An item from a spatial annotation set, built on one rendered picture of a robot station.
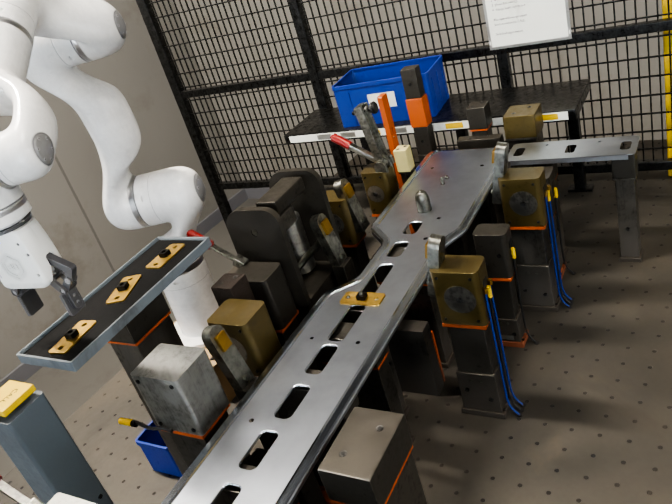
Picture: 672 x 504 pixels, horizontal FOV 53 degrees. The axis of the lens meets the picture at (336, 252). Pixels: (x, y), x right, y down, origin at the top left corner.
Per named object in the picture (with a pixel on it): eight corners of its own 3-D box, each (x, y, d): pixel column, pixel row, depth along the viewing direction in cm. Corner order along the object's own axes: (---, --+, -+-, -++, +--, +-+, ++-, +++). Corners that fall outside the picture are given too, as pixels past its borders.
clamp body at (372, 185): (414, 292, 178) (383, 173, 161) (381, 291, 183) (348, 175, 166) (423, 278, 182) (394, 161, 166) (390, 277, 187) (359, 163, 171)
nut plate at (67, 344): (65, 354, 106) (61, 348, 105) (48, 354, 107) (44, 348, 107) (97, 321, 112) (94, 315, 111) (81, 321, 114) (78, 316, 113)
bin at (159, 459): (183, 479, 141) (167, 449, 136) (149, 470, 146) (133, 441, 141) (213, 440, 148) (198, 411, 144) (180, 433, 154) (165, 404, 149)
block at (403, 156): (434, 271, 183) (405, 150, 166) (422, 271, 185) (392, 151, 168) (438, 264, 185) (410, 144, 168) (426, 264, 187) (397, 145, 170)
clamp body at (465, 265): (520, 424, 129) (492, 275, 113) (461, 416, 135) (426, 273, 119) (528, 400, 134) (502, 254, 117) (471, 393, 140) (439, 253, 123)
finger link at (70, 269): (24, 252, 101) (40, 282, 103) (62, 252, 98) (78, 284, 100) (29, 248, 102) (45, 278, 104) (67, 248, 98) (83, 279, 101)
